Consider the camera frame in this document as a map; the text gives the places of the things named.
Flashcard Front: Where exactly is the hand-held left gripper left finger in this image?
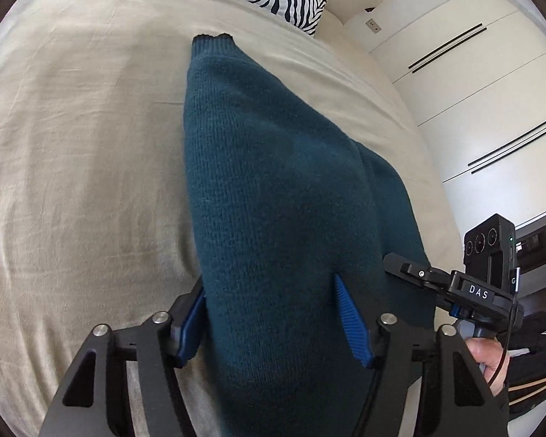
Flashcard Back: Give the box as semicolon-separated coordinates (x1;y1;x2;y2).
38;277;208;437

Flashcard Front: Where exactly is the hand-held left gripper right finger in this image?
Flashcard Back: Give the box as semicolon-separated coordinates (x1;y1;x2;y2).
334;274;511;437

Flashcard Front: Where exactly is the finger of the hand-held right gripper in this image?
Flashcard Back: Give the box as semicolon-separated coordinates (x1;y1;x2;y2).
383;253;456;293

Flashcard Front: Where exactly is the dark teal knitted sweater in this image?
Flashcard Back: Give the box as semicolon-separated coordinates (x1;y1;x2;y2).
183;33;438;437

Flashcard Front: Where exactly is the person's right forearm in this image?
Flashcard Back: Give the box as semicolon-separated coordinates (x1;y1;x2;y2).
492;381;514;437

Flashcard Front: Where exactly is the person's right hand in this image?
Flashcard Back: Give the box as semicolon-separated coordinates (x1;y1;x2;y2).
466;337;511;398

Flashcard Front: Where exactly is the dark wooden desk unit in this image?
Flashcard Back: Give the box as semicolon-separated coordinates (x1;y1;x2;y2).
513;209;546;302

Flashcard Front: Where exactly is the black bag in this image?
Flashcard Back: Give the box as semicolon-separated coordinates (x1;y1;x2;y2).
505;312;546;416

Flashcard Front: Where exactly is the white wardrobe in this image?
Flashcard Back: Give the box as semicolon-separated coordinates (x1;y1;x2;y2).
368;0;546;234

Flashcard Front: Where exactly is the bed with beige sheet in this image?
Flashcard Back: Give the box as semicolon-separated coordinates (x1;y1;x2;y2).
0;0;465;437

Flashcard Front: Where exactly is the black cable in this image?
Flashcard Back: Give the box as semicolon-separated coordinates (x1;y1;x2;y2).
486;298;515;389

